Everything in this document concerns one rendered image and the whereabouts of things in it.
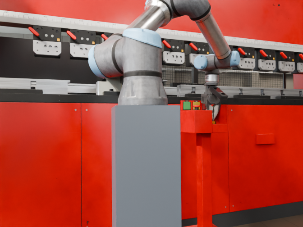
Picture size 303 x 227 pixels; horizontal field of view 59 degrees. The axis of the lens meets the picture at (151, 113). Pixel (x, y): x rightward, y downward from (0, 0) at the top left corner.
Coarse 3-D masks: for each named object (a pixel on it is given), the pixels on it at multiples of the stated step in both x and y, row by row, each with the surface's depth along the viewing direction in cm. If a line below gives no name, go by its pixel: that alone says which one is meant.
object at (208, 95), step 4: (204, 84) 154; (208, 84) 148; (212, 84) 147; (216, 84) 148; (208, 88) 151; (204, 92) 155; (208, 92) 151; (204, 96) 151; (208, 96) 147; (212, 96) 148; (216, 96) 149; (204, 100) 152; (208, 100) 147; (212, 100) 148; (216, 100) 149
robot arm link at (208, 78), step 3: (207, 75) 148; (210, 75) 147; (213, 75) 146; (216, 75) 147; (207, 78) 148; (210, 78) 147; (213, 78) 147; (216, 78) 147; (207, 81) 148; (210, 81) 147; (213, 81) 147; (216, 81) 147
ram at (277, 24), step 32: (0, 0) 147; (32, 0) 153; (64, 0) 159; (96, 0) 165; (128, 0) 172; (224, 0) 198; (256, 0) 208; (288, 0) 219; (96, 32) 167; (224, 32) 197; (256, 32) 207; (288, 32) 219
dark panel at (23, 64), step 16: (0, 48) 194; (16, 48) 198; (32, 48) 202; (64, 48) 210; (0, 64) 194; (16, 64) 198; (32, 64) 202; (48, 64) 205; (64, 64) 210; (80, 64) 214; (80, 80) 213; (96, 80) 218
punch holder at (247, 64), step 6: (234, 48) 205; (246, 48) 203; (252, 48) 205; (240, 54) 201; (246, 54) 203; (252, 54) 205; (240, 60) 201; (246, 60) 203; (252, 60) 205; (240, 66) 201; (246, 66) 203; (252, 66) 205
